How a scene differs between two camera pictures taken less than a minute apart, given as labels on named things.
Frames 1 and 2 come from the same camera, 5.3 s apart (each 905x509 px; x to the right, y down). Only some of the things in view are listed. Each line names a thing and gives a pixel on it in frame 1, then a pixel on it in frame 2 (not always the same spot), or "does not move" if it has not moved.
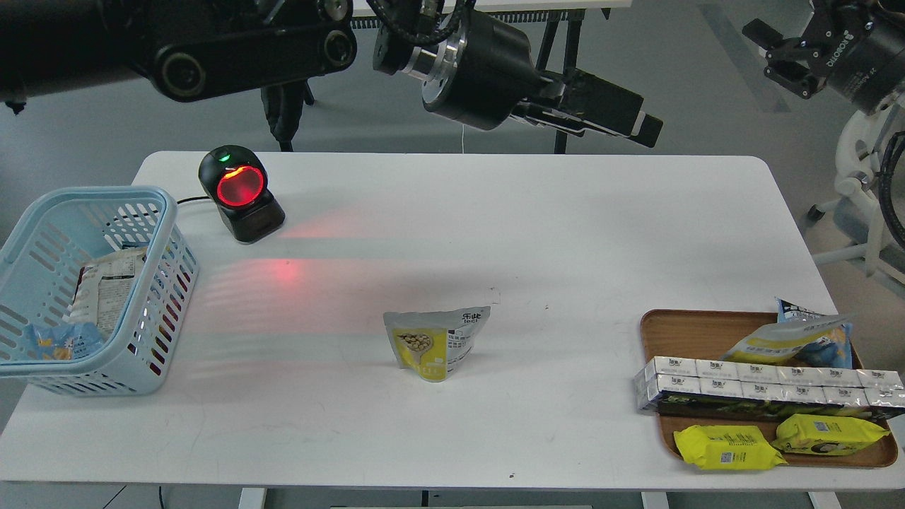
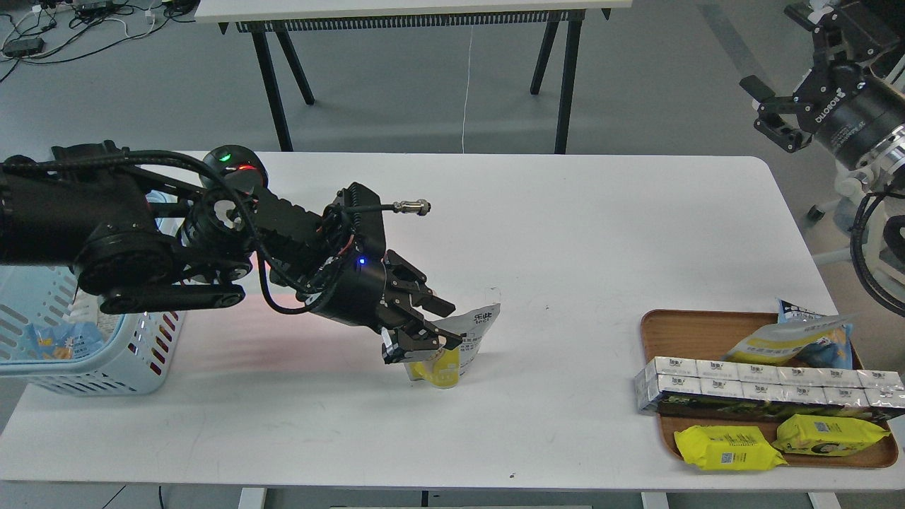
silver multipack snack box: (695, 389) does not move
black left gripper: (483, 74) → (353, 293)
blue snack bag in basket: (62, 341) does not move
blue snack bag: (833, 351) does not move
